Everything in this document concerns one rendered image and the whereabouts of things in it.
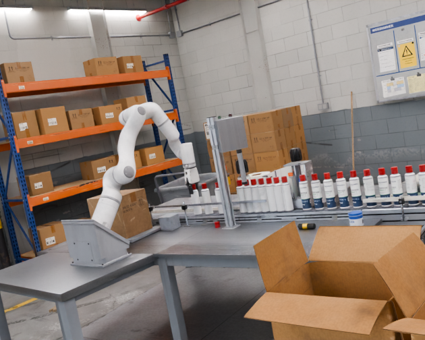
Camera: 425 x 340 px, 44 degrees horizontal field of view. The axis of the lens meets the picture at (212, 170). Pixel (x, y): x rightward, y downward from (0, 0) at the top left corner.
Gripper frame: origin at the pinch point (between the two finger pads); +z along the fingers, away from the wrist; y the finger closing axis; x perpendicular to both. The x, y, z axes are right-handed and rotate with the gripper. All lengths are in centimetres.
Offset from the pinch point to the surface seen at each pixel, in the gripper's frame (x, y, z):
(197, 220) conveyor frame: -3.0, -5.3, 19.2
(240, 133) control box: -47, -8, -33
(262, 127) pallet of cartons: 119, 315, -19
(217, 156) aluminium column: -35.0, -17.0, -22.0
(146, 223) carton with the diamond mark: 24.1, -25.0, 15.0
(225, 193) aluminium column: -36.1, -16.8, 0.1
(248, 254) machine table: -76, -64, 22
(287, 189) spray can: -69, -2, 3
